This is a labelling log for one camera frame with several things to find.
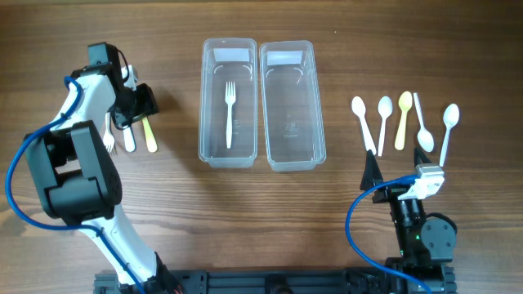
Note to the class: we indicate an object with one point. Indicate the white spoon far right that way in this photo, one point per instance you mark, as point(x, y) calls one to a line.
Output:
point(450, 119)

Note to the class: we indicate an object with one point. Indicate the white spoon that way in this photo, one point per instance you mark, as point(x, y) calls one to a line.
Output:
point(385, 109)
point(450, 119)
point(359, 109)

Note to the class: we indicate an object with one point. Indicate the translucent white plastic fork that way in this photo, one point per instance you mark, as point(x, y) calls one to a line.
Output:
point(108, 137)

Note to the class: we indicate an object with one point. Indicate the yellow plastic spoon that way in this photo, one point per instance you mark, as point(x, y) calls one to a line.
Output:
point(405, 103)

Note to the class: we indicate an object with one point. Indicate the yellow plastic fork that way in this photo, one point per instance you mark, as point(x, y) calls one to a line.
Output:
point(149, 136)

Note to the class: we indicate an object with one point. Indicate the left clear plastic container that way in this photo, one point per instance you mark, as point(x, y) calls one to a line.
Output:
point(228, 60)

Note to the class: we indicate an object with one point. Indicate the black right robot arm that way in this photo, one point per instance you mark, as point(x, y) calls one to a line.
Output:
point(424, 239)

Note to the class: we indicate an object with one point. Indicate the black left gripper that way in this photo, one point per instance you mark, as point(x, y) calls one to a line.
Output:
point(144, 100)

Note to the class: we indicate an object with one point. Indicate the white spoon far left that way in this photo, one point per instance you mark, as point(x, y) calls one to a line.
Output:
point(359, 109)

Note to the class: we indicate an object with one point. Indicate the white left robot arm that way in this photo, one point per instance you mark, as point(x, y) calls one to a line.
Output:
point(77, 181)

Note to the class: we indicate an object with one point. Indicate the white spoon bowl down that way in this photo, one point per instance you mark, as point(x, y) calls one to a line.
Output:
point(425, 138)

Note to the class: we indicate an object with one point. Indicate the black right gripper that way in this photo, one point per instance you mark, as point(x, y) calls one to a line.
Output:
point(394, 192)

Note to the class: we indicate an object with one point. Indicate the light blue plastic fork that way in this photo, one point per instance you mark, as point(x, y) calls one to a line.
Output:
point(129, 141)

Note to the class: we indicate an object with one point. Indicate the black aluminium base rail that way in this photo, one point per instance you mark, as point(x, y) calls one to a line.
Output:
point(349, 280)

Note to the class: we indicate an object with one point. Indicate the clear plastic container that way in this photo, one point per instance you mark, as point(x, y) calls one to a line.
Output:
point(293, 119)
point(228, 60)

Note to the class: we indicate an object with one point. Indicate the right clear plastic container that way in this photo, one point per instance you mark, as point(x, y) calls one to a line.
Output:
point(293, 119)

